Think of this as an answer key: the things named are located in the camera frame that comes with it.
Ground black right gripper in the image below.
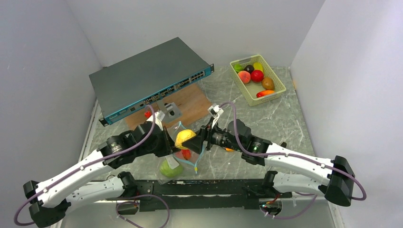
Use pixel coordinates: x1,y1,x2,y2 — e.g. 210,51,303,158
182,116,243,153

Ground red pepper toy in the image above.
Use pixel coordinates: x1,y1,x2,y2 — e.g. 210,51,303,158
181,149,192,160

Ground yellow lemon toy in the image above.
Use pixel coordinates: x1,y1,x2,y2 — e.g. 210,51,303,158
175,129,196,150

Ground clear zip top bag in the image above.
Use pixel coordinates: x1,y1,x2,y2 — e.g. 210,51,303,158
155,121,209,185

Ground green cabbage toy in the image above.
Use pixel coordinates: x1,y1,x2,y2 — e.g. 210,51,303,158
159,159,183,178

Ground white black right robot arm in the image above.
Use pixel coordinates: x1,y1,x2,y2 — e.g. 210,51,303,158
176,119,355,207

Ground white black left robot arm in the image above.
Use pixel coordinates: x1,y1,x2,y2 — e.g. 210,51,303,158
23,121,179,228

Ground wooden board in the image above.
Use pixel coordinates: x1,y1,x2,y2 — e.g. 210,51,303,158
125,83,212,130

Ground pale green plastic basket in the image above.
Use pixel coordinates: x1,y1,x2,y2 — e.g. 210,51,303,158
230,55,286,106

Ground pink peach toy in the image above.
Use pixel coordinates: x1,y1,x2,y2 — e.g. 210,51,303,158
238,70,251,84

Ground red orange mango toy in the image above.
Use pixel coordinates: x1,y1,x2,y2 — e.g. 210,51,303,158
256,90,275,98

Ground green starfruit toy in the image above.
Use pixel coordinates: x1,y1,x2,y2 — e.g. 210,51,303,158
233,64,244,73

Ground red apple toy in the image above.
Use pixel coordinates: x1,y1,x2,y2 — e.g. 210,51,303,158
250,70,264,83

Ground dark purple mangosteen toy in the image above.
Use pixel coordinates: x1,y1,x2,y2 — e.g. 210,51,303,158
244,65,255,73

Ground brown potato toy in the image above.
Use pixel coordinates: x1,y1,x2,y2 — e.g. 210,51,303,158
261,77,275,90

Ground yellow starfruit toy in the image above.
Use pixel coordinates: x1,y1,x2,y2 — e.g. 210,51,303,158
253,62,264,73

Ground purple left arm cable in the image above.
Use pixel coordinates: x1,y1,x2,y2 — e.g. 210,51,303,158
13,104,171,228

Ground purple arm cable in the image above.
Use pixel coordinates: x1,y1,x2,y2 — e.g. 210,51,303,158
220,101,367,220
13,104,171,228

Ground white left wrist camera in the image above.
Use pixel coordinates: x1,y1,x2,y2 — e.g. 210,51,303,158
144,111,165,130

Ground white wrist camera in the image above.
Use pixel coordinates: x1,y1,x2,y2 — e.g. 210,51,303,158
208,104,224,128
144,111,165,130

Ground grey metal bracket stand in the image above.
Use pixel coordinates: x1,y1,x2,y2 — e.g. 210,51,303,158
157,100,182,123

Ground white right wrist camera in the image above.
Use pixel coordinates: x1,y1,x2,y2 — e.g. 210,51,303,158
208,104,224,128

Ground black aluminium base frame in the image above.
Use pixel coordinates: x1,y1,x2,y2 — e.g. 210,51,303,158
50,94,344,228

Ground grey blue network switch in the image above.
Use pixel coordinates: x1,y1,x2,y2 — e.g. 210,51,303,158
89,37,214,126

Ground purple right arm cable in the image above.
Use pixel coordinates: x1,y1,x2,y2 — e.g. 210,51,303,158
220,101,367,220

